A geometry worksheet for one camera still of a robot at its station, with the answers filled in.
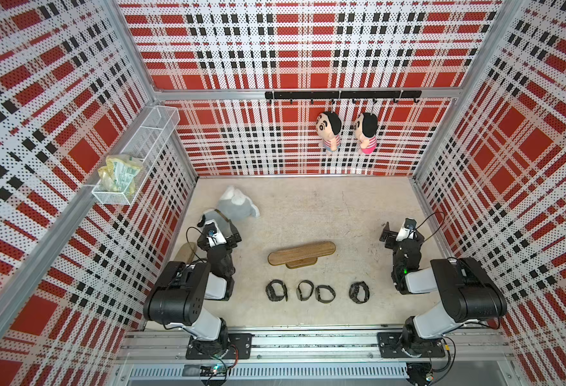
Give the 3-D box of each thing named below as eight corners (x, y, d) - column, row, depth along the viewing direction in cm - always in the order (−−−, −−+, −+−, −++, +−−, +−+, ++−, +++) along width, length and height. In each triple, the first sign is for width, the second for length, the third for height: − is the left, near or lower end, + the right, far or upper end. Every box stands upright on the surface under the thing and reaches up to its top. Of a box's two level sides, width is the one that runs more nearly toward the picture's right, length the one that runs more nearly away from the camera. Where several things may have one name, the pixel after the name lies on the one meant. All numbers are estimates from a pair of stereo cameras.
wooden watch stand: (271, 275, 90) (269, 266, 84) (268, 258, 95) (266, 249, 88) (334, 259, 94) (336, 249, 88) (328, 244, 99) (330, 233, 92)
